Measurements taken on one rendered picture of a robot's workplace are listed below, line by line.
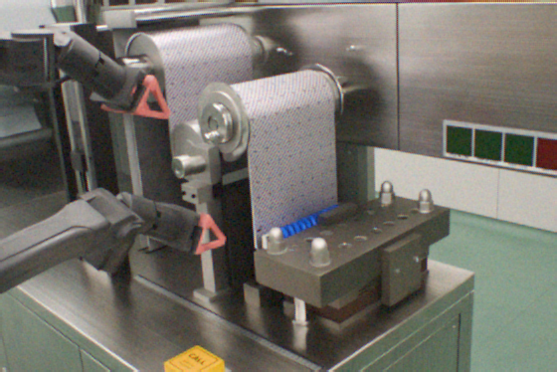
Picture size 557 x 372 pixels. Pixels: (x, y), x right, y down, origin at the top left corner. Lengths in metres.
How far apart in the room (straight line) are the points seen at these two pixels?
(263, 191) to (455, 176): 2.99
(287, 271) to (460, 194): 3.08
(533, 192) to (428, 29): 2.70
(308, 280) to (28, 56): 0.56
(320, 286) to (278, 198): 0.24
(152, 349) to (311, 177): 0.45
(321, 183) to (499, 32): 0.45
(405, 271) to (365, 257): 0.11
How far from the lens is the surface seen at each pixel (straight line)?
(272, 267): 1.13
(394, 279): 1.19
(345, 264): 1.10
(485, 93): 1.21
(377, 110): 1.35
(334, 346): 1.11
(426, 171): 4.21
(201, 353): 1.07
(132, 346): 1.17
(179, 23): 1.55
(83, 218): 0.90
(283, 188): 1.23
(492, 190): 4.00
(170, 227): 1.04
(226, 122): 1.14
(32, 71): 0.97
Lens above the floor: 1.49
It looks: 18 degrees down
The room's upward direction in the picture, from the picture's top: 4 degrees counter-clockwise
